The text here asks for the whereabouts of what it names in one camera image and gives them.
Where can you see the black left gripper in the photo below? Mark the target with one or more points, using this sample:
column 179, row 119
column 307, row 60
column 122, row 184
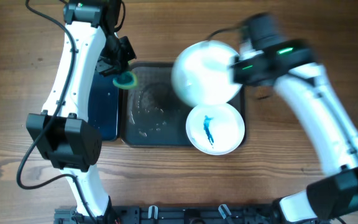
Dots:
column 105, row 68

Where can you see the white plate stained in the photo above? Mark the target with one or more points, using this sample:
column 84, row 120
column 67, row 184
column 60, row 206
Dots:
column 202, row 74

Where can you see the white plate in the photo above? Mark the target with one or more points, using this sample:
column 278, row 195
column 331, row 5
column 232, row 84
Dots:
column 215, row 129

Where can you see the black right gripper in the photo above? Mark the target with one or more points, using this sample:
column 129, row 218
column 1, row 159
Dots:
column 237, row 66

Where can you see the dark grey serving tray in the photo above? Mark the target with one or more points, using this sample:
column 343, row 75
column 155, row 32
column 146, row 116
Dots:
column 152, row 114

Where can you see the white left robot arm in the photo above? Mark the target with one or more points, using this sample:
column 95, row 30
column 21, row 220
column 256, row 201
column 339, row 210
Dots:
column 61, row 131

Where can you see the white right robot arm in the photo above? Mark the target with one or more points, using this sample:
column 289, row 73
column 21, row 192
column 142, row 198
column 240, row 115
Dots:
column 292, row 70

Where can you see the black water tray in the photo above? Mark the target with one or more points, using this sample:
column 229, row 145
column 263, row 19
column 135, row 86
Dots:
column 103, row 107

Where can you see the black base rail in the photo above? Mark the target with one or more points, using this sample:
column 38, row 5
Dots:
column 251, row 214

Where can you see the green yellow sponge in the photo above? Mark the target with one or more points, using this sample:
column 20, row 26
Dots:
column 126, row 81

